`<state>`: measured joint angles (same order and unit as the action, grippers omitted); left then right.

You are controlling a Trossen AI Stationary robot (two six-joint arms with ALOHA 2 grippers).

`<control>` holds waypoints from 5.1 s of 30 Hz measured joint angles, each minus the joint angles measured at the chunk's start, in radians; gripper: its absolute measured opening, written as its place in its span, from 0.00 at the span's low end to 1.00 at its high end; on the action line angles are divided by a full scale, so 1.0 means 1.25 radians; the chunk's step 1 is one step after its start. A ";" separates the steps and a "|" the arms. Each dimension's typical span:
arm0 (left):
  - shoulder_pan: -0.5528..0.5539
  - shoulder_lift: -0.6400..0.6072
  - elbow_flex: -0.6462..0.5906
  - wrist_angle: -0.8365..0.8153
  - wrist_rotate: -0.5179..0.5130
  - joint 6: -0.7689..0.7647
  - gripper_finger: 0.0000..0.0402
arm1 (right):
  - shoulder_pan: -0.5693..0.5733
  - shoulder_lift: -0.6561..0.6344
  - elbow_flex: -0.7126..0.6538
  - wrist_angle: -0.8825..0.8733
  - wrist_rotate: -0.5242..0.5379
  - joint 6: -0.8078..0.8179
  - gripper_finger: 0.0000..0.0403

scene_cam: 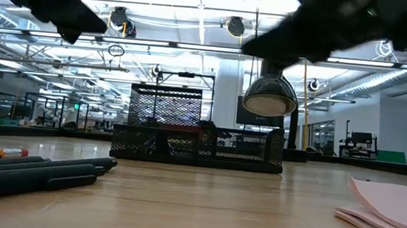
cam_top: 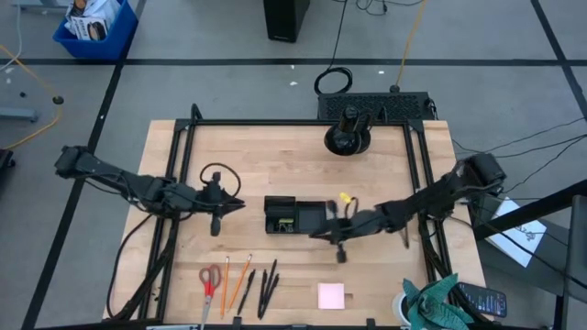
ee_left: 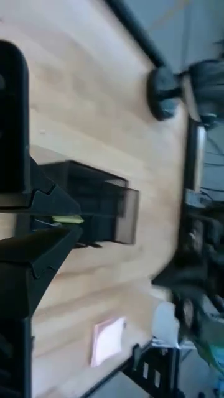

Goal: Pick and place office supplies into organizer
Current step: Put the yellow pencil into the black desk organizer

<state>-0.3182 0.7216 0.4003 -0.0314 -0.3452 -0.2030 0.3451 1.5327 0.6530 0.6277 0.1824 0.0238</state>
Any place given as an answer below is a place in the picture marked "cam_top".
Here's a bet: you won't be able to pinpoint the black pen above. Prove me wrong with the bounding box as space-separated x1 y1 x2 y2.
237 269 257 316
260 273 281 321
260 258 278 320
258 269 269 319

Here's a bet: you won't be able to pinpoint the black metal table frame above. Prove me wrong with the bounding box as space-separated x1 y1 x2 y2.
105 103 494 330

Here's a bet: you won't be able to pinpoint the magazines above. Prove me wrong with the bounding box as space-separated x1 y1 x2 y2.
65 0 121 41

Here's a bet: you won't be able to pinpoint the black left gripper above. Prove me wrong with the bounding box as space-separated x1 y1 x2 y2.
201 171 246 237

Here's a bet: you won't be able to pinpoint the white paper sheet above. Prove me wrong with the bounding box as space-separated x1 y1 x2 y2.
485 196 548 269

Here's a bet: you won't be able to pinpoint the yellow cable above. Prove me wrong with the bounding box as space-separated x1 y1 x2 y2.
0 44 64 151
394 0 428 88

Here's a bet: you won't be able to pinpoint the black computer tower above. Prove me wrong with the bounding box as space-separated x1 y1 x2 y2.
262 0 311 44

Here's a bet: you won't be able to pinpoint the black desk lamp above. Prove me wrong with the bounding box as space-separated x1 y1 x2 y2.
323 105 375 157

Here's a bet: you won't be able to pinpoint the black smartphone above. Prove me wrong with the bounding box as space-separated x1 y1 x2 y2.
457 281 508 319

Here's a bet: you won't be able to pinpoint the teal green cloth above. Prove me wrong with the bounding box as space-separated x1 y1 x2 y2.
402 273 474 330

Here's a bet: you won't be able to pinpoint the black floor cable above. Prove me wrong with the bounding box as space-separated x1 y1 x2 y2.
313 0 354 96

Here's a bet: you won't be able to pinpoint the red handled scissors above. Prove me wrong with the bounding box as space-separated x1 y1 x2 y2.
198 264 223 329

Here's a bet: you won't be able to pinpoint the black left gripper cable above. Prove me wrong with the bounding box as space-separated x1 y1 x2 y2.
200 161 242 199

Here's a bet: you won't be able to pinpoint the black metal beam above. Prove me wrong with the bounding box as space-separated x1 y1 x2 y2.
471 178 587 240

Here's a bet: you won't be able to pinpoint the grey table foot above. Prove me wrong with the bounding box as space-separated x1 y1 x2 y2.
0 107 39 123

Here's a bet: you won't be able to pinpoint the orange pencil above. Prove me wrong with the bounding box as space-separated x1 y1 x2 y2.
227 253 253 312
219 256 230 320

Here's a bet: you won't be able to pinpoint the black mesh desk organizer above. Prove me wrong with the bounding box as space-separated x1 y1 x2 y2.
263 195 329 236

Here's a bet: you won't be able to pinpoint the pink sticky note pad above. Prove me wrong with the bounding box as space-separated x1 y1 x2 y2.
317 282 346 311

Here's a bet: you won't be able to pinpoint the black vented equipment box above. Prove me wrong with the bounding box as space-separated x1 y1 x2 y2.
316 91 436 122

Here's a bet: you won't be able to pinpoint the white cup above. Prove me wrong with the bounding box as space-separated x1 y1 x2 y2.
392 292 411 325

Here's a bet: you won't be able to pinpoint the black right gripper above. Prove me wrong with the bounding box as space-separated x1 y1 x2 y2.
310 200 384 265

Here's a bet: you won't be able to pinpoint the blue plastic bin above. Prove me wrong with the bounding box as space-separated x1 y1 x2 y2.
52 0 139 61

